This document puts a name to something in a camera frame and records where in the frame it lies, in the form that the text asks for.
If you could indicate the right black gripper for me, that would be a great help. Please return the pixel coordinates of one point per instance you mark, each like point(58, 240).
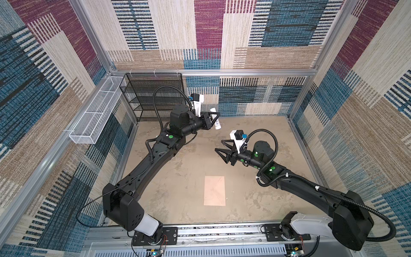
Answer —
point(228, 155)

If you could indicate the white wire mesh basket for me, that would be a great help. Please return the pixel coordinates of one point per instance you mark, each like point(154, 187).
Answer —
point(92, 122)

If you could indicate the aluminium mounting rail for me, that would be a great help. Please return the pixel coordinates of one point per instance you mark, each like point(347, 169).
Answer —
point(242, 239)

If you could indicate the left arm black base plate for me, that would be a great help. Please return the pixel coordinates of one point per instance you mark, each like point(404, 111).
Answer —
point(164, 235)

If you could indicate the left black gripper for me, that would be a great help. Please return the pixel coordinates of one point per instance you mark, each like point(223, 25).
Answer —
point(205, 121)

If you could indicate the white glue stick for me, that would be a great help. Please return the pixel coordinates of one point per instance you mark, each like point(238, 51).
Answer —
point(215, 119)

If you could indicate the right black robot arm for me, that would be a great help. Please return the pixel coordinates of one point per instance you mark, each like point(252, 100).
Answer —
point(350, 223)

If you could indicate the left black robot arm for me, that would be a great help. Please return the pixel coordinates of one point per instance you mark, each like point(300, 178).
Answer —
point(121, 201)

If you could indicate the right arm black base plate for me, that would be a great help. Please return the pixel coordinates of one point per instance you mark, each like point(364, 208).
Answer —
point(280, 233)

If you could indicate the pale pink envelope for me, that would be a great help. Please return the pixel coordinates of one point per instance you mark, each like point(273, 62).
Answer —
point(214, 191)

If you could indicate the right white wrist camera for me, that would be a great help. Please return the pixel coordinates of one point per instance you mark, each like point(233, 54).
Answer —
point(239, 138)

